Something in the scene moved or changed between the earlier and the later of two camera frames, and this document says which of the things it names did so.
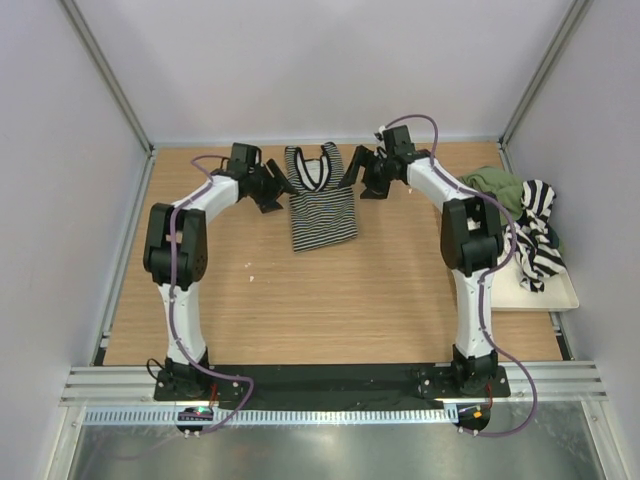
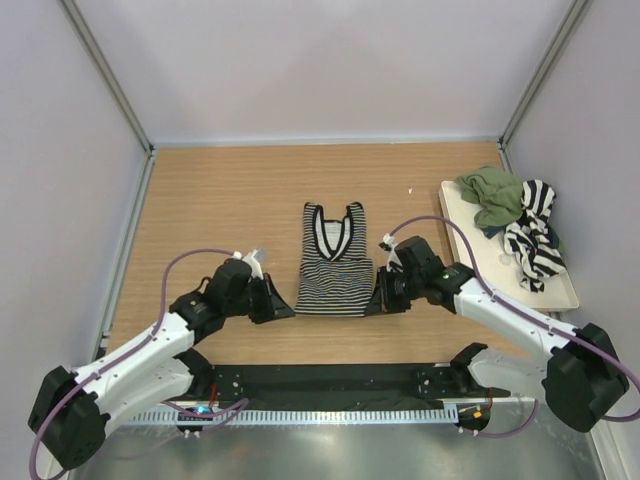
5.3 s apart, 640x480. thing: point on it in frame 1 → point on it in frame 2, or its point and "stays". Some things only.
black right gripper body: [376, 175] → [402, 286]
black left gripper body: [265, 189] → [254, 301]
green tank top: [504, 187] stays
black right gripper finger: [360, 158] → [378, 304]
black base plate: [331, 382] stays
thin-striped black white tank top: [322, 213] → [336, 276]
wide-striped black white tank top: [537, 257] stays
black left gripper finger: [278, 174] → [280, 307]
